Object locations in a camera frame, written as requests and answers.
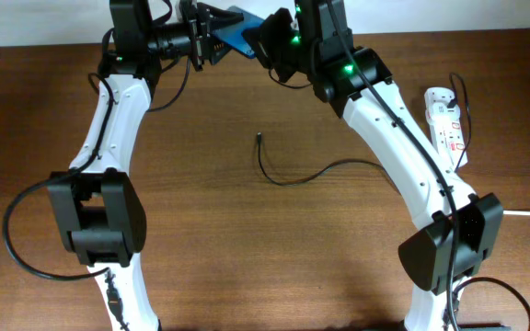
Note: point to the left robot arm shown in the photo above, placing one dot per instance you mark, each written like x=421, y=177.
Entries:
x=98, y=213

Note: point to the blue screen smartphone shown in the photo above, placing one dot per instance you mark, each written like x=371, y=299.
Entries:
x=232, y=36

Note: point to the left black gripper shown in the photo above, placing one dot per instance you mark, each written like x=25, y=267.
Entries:
x=202, y=44

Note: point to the white power strip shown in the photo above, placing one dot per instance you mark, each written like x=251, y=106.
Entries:
x=444, y=118

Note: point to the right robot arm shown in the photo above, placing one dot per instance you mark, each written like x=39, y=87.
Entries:
x=456, y=228

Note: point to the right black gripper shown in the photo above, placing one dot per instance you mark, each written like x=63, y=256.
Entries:
x=279, y=42

